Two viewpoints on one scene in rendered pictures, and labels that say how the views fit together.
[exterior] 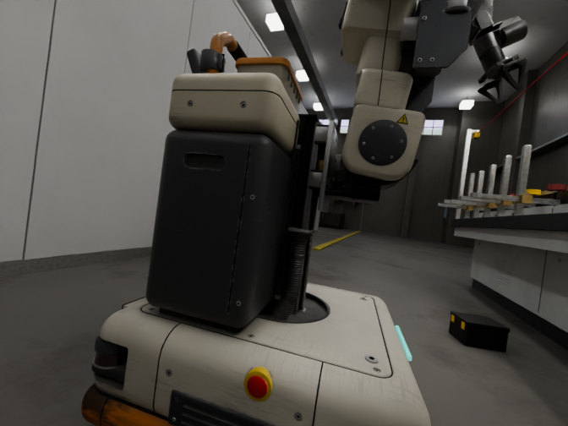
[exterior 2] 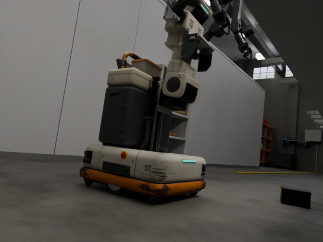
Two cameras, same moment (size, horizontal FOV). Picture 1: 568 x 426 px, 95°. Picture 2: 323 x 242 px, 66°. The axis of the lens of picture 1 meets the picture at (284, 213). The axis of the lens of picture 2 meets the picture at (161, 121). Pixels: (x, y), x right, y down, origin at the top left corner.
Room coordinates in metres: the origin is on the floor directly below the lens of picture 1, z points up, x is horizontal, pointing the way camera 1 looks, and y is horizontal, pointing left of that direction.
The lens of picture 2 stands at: (-0.89, -0.67, 0.31)
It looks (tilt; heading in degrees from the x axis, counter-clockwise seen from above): 6 degrees up; 19
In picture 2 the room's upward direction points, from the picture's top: 7 degrees clockwise
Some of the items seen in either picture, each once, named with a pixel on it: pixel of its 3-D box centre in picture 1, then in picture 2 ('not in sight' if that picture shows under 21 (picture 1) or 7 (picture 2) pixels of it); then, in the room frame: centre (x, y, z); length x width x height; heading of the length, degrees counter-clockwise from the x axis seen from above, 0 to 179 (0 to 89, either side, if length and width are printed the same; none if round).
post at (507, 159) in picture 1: (504, 188); not in sight; (1.86, -1.53, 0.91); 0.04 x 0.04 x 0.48; 70
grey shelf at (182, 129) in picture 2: not in sight; (163, 119); (2.93, 0.64, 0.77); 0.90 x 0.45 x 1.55; 160
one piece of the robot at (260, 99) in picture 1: (264, 193); (143, 108); (0.78, 0.06, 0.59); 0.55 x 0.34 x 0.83; 165
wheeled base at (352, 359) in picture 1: (275, 342); (146, 167); (0.75, -0.03, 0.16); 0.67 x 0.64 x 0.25; 75
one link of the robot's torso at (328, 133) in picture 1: (357, 174); (179, 97); (0.77, -0.20, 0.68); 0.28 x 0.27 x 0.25; 165
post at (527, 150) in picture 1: (521, 182); not in sight; (1.63, -1.45, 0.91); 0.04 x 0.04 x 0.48; 70
